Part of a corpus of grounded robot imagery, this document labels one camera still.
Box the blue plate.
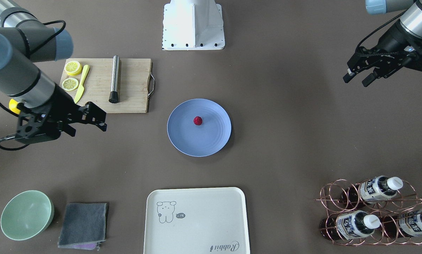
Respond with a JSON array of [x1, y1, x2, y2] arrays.
[[167, 98, 232, 157]]

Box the cream rectangular tray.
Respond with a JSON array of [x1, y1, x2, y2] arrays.
[[144, 187, 251, 254]]

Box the mint green bowl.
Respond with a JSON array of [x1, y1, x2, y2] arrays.
[[0, 190, 54, 241]]

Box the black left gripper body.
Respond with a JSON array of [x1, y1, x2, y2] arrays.
[[348, 21, 412, 78]]

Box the wooden cutting board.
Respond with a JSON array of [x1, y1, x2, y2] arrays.
[[66, 58, 152, 114]]

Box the dark labelled bottle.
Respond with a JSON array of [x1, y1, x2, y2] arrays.
[[397, 209, 422, 237], [319, 210, 381, 241]]

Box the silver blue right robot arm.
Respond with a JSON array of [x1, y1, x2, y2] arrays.
[[0, 0, 107, 144]]

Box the yellow lemon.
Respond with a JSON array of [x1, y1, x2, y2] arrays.
[[8, 99, 21, 116]]

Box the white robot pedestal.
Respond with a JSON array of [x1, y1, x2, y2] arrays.
[[162, 0, 225, 50]]

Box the yellow plastic knife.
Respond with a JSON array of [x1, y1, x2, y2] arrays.
[[74, 65, 90, 103]]

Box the dark bottle white label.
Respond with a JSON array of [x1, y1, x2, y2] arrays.
[[340, 175, 404, 209]]

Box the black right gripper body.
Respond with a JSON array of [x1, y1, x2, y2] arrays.
[[41, 85, 88, 133]]

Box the red strawberry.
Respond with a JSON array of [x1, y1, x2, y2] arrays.
[[193, 116, 203, 126]]

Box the grey folded cloth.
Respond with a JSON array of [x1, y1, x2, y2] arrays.
[[58, 202, 108, 250]]

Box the lemon half slice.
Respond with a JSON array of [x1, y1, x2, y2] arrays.
[[64, 60, 82, 76]]

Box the steel muddler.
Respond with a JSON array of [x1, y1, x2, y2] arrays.
[[108, 55, 121, 103]]

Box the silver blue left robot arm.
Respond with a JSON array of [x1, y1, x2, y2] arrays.
[[343, 0, 422, 87]]

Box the copper wire bottle rack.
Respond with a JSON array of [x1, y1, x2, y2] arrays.
[[318, 175, 422, 246]]

